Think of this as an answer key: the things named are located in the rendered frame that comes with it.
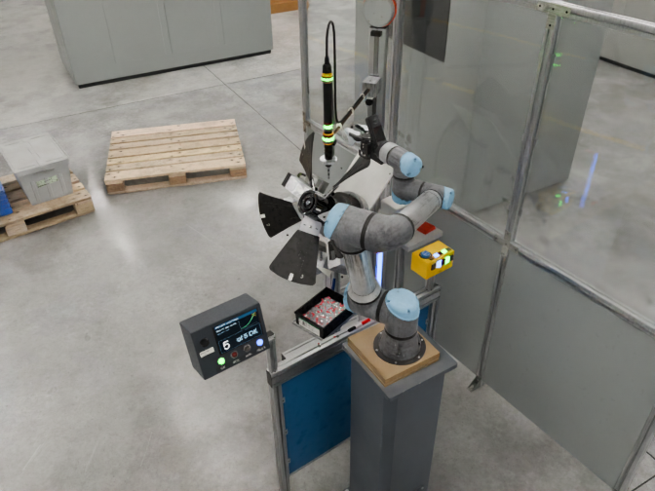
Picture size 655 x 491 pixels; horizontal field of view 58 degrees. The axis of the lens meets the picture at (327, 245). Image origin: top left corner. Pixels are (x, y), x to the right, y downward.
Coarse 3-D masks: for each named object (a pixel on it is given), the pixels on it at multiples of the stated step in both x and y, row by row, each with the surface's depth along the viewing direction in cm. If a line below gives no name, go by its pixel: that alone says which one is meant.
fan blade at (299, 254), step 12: (300, 240) 263; (312, 240) 264; (288, 252) 264; (300, 252) 263; (312, 252) 263; (276, 264) 265; (288, 264) 263; (300, 264) 263; (312, 264) 263; (288, 276) 263; (312, 276) 262
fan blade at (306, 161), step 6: (312, 132) 271; (306, 138) 277; (312, 138) 270; (306, 144) 276; (312, 144) 269; (306, 150) 276; (312, 150) 268; (300, 156) 286; (306, 156) 275; (300, 162) 287; (306, 162) 276; (306, 168) 278
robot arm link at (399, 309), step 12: (396, 288) 204; (384, 300) 202; (396, 300) 200; (408, 300) 201; (384, 312) 201; (396, 312) 198; (408, 312) 198; (396, 324) 201; (408, 324) 201; (396, 336) 204; (408, 336) 204
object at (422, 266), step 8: (424, 248) 257; (432, 248) 257; (440, 248) 256; (416, 256) 253; (432, 256) 252; (440, 256) 252; (416, 264) 255; (424, 264) 250; (448, 264) 258; (416, 272) 257; (424, 272) 252; (432, 272) 253; (440, 272) 257
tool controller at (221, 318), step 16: (224, 304) 205; (240, 304) 203; (256, 304) 202; (192, 320) 199; (208, 320) 197; (224, 320) 196; (240, 320) 200; (256, 320) 203; (192, 336) 191; (208, 336) 194; (224, 336) 198; (240, 336) 201; (256, 336) 205; (192, 352) 198; (208, 352) 196; (240, 352) 203; (256, 352) 207; (208, 368) 197; (224, 368) 201
